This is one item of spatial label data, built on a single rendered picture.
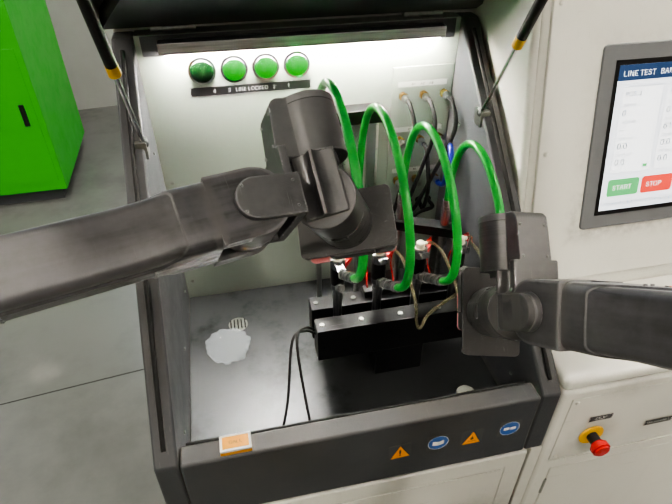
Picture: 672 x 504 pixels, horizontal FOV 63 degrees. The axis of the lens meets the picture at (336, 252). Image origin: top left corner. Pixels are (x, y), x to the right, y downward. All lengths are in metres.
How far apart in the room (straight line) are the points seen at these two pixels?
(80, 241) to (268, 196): 0.14
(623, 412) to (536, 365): 0.24
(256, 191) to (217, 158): 0.75
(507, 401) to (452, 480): 0.23
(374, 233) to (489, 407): 0.53
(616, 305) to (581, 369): 0.63
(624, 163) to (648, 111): 0.10
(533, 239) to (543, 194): 0.56
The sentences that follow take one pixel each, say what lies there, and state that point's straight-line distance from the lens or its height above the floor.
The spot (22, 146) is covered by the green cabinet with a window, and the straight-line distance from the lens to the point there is 3.52.
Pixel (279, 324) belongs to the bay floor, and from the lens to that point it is 1.28.
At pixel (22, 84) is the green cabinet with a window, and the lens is 3.37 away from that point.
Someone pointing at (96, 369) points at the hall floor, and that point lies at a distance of 2.48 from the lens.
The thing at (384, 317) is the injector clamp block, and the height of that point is 0.98.
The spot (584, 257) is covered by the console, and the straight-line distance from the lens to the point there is 1.22.
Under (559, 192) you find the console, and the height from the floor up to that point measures 1.19.
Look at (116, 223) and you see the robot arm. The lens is 0.43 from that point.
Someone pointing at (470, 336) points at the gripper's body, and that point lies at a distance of 0.66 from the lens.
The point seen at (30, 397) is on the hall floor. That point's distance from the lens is 2.49.
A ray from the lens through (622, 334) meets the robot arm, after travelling 0.45.
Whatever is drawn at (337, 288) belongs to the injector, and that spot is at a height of 1.07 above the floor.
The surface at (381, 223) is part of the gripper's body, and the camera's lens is 0.56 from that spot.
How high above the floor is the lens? 1.73
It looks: 37 degrees down
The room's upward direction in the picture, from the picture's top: straight up
